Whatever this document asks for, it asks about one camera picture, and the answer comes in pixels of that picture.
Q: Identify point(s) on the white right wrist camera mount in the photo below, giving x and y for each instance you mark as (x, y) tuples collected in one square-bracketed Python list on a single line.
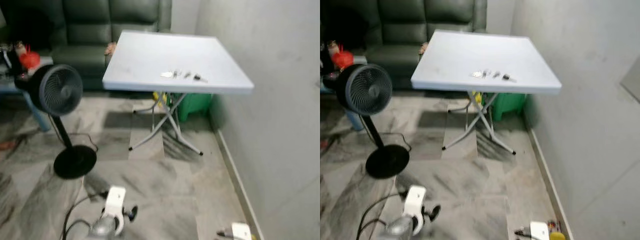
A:
[(241, 232), (540, 231)]

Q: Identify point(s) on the small pink object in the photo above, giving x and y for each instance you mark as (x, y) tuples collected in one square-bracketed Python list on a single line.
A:
[(110, 48), (424, 48)]

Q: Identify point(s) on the green plastic bin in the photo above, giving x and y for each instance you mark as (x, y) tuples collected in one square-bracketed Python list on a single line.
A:
[(510, 102), (195, 105)]

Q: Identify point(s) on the red round object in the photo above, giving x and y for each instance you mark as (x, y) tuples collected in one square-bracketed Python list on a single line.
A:
[(343, 59), (30, 60)]

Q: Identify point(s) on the yellow round object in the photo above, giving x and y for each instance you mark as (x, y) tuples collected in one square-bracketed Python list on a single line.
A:
[(557, 236)]

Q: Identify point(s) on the blue side table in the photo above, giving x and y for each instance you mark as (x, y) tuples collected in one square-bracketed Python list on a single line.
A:
[(354, 120), (35, 107)]

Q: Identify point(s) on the small pale bottle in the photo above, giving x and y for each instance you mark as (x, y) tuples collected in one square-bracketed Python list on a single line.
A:
[(332, 48), (20, 49)]

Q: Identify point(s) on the small yellow item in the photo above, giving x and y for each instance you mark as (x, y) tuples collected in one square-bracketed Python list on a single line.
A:
[(160, 98), (477, 97)]

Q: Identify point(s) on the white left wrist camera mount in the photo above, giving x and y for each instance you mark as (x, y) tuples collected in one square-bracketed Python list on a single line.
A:
[(415, 200), (115, 200)]

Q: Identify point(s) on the silver key bunch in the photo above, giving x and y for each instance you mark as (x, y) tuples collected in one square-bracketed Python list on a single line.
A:
[(477, 75), (167, 75)]

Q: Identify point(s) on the dark green leather sofa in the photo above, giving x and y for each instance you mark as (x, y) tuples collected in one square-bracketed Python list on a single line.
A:
[(400, 20), (90, 20)]

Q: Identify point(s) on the white folding table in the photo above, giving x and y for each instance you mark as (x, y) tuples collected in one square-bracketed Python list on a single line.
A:
[(165, 55), (475, 55)]

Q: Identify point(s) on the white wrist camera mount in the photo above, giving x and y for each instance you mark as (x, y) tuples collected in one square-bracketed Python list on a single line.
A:
[(241, 232), (540, 231), (115, 200), (415, 200)]

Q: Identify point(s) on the black standing fan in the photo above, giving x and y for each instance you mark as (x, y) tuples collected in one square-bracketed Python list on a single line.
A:
[(367, 90), (60, 90)]

